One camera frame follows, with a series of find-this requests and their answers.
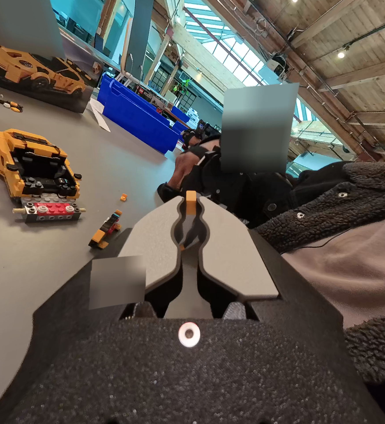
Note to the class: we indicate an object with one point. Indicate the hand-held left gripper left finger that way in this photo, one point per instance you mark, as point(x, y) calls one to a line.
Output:
point(152, 232)

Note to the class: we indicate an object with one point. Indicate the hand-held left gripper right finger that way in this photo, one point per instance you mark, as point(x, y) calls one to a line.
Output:
point(238, 258)

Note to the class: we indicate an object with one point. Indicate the small orange lego brick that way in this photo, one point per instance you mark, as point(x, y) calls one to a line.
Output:
point(191, 202)
point(123, 197)

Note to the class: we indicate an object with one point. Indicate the black red orange lego subassembly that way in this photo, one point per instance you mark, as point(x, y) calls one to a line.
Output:
point(104, 230)

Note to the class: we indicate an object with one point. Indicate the black lego set box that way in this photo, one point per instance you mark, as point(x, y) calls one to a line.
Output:
point(40, 79)

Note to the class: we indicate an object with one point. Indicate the orange lego car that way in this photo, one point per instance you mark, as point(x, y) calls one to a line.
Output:
point(10, 149)

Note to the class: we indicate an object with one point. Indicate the small orange black lego assembly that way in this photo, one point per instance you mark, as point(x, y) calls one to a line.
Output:
point(13, 106)

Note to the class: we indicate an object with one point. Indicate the person's right hand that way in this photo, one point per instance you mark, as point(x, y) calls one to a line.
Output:
point(181, 169)

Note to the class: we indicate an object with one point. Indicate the blue plastic bin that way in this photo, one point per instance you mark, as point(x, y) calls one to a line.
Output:
point(179, 116)
point(136, 116)

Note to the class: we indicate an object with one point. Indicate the white paper scrap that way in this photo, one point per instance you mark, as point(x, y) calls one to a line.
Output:
point(99, 116)

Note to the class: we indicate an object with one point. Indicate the dark grey fleece jacket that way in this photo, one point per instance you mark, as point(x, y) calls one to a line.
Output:
point(328, 205)

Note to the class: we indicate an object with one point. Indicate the grey divider panel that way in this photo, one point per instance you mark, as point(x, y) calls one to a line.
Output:
point(139, 39)

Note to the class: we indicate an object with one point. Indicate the beige sweatshirt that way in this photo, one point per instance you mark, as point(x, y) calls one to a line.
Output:
point(344, 281)

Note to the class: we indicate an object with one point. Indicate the ceiling-mounted device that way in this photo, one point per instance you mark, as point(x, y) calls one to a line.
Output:
point(278, 66)

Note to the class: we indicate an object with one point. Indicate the ceiling spotlight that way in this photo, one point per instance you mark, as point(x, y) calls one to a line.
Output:
point(341, 53)

